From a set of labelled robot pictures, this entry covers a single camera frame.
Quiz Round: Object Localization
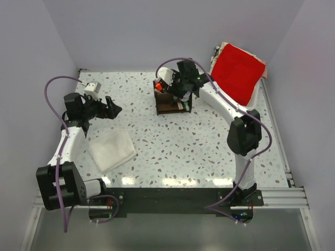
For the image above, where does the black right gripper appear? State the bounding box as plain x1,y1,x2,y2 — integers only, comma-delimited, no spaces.
164,69,188,99

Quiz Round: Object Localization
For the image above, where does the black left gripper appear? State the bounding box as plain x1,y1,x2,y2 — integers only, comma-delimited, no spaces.
81,94,121,121

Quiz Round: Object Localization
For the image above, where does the clear jar of paperclips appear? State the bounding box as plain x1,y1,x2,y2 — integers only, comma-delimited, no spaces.
181,92,192,102

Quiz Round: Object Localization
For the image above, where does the green translucent cap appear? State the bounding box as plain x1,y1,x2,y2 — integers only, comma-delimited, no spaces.
184,102,189,111

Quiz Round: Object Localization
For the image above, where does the orange capped black highlighter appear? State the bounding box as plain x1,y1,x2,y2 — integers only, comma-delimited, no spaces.
155,83,163,91

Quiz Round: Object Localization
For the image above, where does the brown wooden desk organizer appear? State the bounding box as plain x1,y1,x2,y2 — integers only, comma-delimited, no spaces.
152,81,193,115

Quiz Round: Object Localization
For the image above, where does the beige small tube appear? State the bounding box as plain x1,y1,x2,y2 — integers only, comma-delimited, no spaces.
177,102,184,110

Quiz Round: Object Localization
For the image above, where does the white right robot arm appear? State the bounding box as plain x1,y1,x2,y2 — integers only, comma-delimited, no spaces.
155,58,266,210

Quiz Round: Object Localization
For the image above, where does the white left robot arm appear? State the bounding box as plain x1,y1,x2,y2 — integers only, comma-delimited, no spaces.
36,93,122,211

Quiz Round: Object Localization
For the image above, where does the white folded towel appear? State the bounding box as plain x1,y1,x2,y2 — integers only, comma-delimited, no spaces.
88,128,137,174

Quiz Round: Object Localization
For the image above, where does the white plastic basket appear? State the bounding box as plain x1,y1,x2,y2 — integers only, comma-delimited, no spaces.
246,78,262,110

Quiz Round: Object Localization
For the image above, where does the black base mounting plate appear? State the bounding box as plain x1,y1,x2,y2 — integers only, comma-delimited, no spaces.
81,188,264,223

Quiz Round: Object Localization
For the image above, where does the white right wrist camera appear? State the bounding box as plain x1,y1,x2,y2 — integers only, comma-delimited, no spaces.
156,67,174,86

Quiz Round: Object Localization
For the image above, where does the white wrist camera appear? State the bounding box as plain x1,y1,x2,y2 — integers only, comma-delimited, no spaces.
156,67,174,86
84,82,102,101

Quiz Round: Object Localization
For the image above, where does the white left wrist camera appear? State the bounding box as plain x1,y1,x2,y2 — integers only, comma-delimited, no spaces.
84,82,102,101

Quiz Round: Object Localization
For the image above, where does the aluminium frame rail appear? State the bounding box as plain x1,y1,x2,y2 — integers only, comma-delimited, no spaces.
261,78,309,210

